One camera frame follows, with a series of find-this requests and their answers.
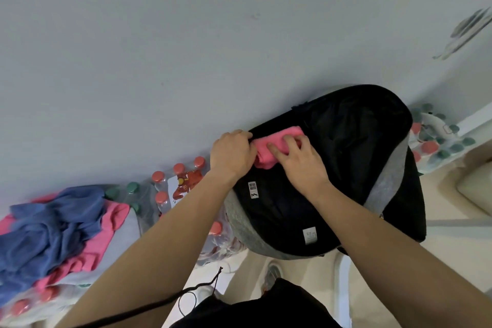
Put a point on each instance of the person's left fingers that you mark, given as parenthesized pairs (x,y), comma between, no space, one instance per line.
(240,134)

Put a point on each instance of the person's left hand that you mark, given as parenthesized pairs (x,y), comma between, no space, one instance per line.
(230,154)

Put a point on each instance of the pack of green-capped bottles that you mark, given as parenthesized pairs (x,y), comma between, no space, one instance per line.
(130,195)
(442,147)

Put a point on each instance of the white shoe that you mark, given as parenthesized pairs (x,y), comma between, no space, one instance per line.
(272,274)

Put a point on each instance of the black and grey backpack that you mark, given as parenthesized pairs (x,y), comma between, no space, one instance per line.
(353,139)

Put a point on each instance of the beige cushion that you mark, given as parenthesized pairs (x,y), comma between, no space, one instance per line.
(476,191)

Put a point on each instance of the pink cloth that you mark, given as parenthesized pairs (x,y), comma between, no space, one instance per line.
(103,231)
(265,147)

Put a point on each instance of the pack of red-capped bottles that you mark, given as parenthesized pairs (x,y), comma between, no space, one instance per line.
(184,181)
(30,304)

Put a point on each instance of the black shorts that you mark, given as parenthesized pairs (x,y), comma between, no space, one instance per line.
(269,310)

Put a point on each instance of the person's right hand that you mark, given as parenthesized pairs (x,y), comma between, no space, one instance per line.
(301,170)

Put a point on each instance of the person's right forearm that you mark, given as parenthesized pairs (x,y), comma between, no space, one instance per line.
(392,262)

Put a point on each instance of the blue cloth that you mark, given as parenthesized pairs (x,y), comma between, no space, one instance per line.
(42,231)

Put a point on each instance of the person's right thumb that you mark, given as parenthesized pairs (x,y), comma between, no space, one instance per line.
(276,150)

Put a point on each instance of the person's left forearm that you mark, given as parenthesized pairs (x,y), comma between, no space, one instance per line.
(153,258)

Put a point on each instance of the flat pink cloth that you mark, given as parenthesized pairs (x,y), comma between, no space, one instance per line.
(103,231)

